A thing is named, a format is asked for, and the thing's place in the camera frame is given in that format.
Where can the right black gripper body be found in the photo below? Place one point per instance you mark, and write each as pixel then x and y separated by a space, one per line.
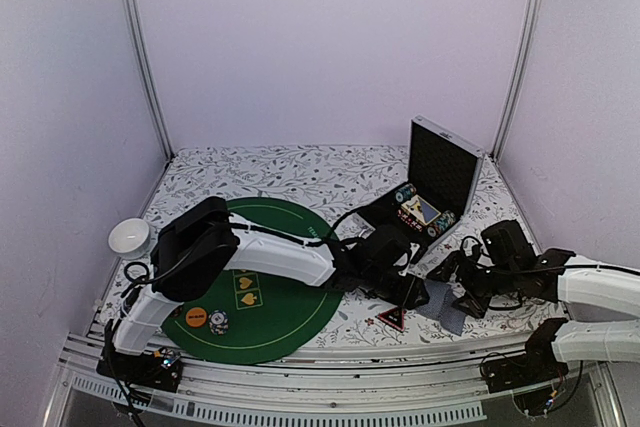
pixel 479 286

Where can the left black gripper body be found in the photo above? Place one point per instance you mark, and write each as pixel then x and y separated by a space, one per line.
pixel 381 290

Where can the grey playing card deck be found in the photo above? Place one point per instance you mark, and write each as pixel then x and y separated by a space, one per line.
pixel 440 307

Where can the row of poker chips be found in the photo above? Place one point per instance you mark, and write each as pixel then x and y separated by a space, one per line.
pixel 404 193

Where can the orange big blind button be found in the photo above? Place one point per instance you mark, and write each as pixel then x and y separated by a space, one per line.
pixel 196 317

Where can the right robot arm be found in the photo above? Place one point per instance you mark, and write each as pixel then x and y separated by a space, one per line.
pixel 504 262

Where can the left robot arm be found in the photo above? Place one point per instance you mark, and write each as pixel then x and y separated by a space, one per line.
pixel 194 249

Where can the red black triangular button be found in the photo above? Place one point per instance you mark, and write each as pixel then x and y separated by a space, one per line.
pixel 394 318

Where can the front row poker chips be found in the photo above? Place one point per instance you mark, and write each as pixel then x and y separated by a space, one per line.
pixel 441 224

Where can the boxed card deck in case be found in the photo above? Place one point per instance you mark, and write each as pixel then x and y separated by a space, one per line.
pixel 423 212

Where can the aluminium poker chip case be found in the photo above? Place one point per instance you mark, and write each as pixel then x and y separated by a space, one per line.
pixel 444 168

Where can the round green poker mat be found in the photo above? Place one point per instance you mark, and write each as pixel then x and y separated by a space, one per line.
pixel 266 318

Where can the white bowl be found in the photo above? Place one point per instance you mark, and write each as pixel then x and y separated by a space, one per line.
pixel 130 236

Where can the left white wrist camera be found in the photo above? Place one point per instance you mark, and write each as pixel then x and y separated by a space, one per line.
pixel 406 260

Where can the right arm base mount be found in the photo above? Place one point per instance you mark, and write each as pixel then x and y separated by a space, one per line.
pixel 534 365

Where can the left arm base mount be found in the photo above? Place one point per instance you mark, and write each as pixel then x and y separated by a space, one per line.
pixel 161 370

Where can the right aluminium frame post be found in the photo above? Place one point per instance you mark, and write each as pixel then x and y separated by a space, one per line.
pixel 525 44

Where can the aluminium frame post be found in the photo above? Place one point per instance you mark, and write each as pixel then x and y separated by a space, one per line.
pixel 525 44
pixel 133 20

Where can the left aluminium frame post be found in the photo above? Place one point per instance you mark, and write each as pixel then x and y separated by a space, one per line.
pixel 133 20

